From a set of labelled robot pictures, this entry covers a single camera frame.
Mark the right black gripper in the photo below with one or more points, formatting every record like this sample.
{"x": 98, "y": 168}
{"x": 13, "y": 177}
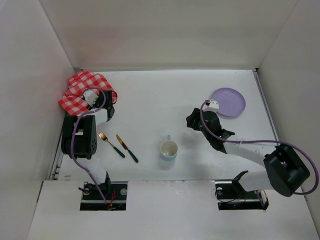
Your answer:
{"x": 194, "y": 120}

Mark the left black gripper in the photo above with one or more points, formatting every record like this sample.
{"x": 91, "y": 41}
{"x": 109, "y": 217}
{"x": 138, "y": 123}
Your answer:
{"x": 110, "y": 100}

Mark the red white checkered cloth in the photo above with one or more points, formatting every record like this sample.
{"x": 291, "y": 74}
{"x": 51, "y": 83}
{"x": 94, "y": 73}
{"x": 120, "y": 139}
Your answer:
{"x": 72, "y": 101}

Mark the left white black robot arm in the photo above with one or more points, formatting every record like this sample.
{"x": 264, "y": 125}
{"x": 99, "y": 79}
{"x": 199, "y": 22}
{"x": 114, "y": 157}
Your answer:
{"x": 79, "y": 136}

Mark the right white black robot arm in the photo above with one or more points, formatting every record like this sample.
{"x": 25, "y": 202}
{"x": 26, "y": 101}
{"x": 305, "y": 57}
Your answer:
{"x": 283, "y": 172}

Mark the lilac round plate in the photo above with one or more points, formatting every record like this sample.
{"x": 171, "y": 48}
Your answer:
{"x": 231, "y": 102}

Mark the light blue mug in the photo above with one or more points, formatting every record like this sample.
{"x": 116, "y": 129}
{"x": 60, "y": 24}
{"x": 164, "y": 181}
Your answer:
{"x": 168, "y": 149}

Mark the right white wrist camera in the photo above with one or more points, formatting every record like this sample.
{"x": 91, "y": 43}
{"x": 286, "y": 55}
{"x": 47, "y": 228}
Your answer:
{"x": 211, "y": 106}

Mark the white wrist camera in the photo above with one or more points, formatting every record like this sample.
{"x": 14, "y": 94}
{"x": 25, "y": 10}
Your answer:
{"x": 90, "y": 97}
{"x": 211, "y": 106}

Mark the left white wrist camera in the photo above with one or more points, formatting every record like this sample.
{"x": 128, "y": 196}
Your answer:
{"x": 90, "y": 97}

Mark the gold fork teal handle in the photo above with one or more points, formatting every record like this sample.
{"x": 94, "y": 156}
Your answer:
{"x": 105, "y": 139}

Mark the gold knife teal handle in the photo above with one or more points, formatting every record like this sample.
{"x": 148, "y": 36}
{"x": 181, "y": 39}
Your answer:
{"x": 127, "y": 149}

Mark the aluminium table edge rail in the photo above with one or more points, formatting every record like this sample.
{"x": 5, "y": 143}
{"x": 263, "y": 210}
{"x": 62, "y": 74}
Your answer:
{"x": 270, "y": 119}

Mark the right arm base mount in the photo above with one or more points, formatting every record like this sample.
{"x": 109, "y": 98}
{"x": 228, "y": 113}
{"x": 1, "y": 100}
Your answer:
{"x": 230, "y": 195}

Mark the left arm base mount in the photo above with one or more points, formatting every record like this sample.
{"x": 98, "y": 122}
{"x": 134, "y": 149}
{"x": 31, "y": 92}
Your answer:
{"x": 115, "y": 194}

